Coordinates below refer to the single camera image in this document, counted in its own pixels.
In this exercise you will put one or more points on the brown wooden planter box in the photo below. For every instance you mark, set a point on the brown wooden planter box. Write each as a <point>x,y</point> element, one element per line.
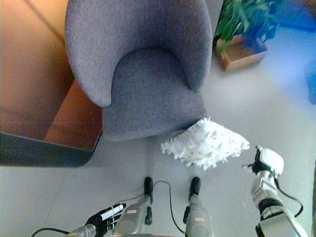
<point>240,54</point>

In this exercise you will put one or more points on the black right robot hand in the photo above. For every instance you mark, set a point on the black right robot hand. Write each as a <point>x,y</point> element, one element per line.
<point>267,159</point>

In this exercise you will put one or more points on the green potted plant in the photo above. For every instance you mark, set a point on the green potted plant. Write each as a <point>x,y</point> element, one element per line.
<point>244,18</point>

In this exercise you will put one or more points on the silver robot leg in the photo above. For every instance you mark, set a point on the silver robot leg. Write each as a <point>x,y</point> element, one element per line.
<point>197,209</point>
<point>138,209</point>

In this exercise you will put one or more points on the wooden table with dark edge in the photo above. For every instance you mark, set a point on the wooden table with dark edge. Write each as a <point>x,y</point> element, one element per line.
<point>44,86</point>

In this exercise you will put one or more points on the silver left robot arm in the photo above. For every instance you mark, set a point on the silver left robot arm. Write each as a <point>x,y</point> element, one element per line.
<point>81,230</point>

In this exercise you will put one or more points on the silver left robot leg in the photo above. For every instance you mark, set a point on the silver left robot leg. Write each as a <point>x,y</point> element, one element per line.
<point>138,209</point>

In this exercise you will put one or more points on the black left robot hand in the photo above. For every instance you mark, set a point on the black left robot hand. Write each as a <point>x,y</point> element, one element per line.
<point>106,217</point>

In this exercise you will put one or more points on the silver right robot leg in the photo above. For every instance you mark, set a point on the silver right robot leg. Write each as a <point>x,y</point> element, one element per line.
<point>197,209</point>

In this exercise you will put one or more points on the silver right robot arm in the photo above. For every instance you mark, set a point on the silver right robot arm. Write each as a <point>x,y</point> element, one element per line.
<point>271,205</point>

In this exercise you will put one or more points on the white shaggy pillow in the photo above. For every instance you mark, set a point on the white shaggy pillow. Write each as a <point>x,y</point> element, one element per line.
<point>207,145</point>

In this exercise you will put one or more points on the grey fabric armchair sofa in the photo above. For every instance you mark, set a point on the grey fabric armchair sofa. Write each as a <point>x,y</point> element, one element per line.
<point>153,81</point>

